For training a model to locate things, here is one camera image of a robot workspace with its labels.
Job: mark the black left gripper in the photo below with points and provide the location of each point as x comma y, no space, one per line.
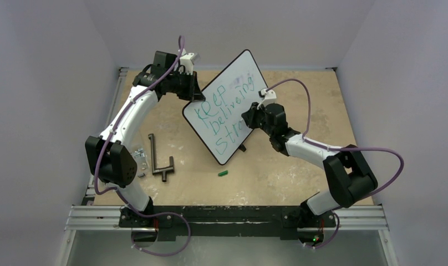
192,92

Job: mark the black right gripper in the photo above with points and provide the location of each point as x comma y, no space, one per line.
256,115

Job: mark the white whiteboard black frame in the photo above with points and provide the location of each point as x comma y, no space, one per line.
217,121

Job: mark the green marker cap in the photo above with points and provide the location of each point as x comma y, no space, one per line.
223,173

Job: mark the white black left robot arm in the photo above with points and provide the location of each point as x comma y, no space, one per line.
149,86

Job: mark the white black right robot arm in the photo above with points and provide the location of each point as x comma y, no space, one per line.
348,174

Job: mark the clear plastic screw box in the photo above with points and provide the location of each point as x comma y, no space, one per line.
137,161

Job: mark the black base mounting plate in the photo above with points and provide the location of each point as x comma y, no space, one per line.
283,222

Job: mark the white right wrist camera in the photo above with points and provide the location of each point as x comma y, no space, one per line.
267,97

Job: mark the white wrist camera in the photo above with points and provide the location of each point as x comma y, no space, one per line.
267,97
187,62

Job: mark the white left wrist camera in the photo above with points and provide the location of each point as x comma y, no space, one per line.
187,62

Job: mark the aluminium frame rail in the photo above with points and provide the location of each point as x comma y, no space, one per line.
103,213

